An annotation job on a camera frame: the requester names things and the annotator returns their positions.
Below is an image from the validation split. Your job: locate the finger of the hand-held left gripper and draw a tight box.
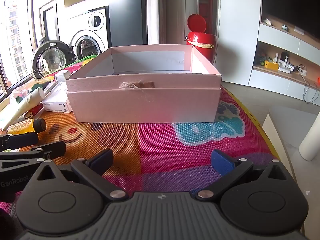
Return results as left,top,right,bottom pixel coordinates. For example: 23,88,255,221
0,141,67,174
0,133,38,152

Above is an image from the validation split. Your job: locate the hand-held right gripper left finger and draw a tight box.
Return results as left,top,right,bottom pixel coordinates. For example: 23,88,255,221
30,149,127,201

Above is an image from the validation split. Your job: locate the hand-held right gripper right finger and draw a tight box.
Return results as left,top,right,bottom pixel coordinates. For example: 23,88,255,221
195,149,292,201

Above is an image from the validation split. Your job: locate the yellow bottle with black cap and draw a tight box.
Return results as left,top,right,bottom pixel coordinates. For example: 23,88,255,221
7,118,46,135

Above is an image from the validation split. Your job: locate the cream cosmetic tube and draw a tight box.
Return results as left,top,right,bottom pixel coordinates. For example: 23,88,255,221
0,87,46,130

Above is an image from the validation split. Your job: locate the white power adapter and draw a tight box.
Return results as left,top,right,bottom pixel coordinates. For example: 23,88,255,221
54,70,75,83

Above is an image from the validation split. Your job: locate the pink cardboard box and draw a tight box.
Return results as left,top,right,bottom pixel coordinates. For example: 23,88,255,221
65,44,222,123

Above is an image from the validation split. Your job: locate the red lipstick packet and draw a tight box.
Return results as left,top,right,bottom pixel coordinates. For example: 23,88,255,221
24,104,44,118

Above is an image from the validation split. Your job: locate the white carton with blue label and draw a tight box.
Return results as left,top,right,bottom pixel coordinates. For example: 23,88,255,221
42,99,72,113

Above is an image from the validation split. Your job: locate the colourful cartoon play mat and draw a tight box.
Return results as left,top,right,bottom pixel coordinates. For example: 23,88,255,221
0,55,288,240

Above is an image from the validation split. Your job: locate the plain white carton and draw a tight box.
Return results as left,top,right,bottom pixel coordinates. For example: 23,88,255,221
45,81,69,101

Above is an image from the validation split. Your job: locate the white side table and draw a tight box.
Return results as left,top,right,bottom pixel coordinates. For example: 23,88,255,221
262,105,320,170

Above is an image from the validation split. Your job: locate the white and wood TV cabinet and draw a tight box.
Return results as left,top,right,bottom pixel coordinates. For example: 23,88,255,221
249,17,320,101

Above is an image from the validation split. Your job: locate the window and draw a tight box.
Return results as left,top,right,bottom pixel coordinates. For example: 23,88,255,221
0,0,34,98

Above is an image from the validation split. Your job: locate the white front-load washing machine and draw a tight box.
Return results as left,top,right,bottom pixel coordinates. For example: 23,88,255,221
32,29,109,78

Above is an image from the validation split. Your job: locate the yellow toy box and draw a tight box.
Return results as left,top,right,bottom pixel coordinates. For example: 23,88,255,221
265,60,279,71

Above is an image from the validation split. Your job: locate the white router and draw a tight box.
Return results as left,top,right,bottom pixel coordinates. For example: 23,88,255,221
274,52,292,73

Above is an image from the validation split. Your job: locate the white power strip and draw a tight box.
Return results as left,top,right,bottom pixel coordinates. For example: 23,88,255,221
287,65,308,76

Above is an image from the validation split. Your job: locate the red trash bin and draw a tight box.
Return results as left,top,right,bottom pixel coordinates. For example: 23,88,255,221
185,14,216,64

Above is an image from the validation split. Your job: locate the white stacked dryer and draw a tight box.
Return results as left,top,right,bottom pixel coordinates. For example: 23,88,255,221
67,7,108,34

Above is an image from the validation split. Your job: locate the white curtain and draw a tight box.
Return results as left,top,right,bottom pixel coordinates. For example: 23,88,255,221
146,0,160,45

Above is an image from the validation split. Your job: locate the black television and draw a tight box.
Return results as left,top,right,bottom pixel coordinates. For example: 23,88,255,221
261,0,320,37

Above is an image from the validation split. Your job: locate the white hanging cable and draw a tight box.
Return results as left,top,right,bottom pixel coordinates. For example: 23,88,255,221
299,73,318,103

